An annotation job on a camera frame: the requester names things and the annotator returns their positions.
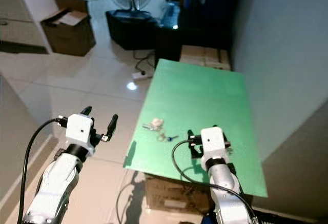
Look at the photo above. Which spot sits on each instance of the key bunch with white fob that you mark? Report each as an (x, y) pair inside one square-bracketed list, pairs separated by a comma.
[(157, 123)]

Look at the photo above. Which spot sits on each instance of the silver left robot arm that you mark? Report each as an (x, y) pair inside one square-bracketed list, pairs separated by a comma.
[(54, 183)]

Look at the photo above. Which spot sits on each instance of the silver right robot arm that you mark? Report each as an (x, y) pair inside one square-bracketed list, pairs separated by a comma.
[(230, 193)]

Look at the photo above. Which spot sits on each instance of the green top table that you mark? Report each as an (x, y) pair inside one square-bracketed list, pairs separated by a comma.
[(205, 96)]

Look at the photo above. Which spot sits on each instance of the printed cardboard box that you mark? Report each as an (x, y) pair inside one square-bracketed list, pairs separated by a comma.
[(171, 196)]

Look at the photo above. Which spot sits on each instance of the white power strip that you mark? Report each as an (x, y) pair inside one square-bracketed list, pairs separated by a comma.
[(139, 75)]

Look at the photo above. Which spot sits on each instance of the grey counter with green top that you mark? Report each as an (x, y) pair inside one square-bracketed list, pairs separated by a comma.
[(20, 147)]

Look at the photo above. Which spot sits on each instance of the open brown cardboard box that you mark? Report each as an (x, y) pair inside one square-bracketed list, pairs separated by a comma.
[(69, 37)]

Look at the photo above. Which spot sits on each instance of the flat tan cardboard box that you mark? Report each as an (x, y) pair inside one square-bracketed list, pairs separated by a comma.
[(205, 56)]

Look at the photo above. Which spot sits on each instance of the black storage box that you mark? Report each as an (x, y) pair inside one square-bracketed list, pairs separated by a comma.
[(130, 29)]

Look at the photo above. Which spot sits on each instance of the white drawer cabinet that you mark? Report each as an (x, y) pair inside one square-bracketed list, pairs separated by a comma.
[(18, 14)]

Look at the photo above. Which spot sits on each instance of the black cabinet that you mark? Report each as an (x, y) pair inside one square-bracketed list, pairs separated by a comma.
[(205, 8)]

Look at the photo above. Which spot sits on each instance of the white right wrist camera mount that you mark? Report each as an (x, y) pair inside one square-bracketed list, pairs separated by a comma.
[(213, 142)]

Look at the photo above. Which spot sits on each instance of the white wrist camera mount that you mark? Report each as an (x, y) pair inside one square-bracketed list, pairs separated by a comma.
[(79, 129), (213, 142)]

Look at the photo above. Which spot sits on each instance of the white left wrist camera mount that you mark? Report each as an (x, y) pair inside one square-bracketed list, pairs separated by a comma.
[(79, 129)]

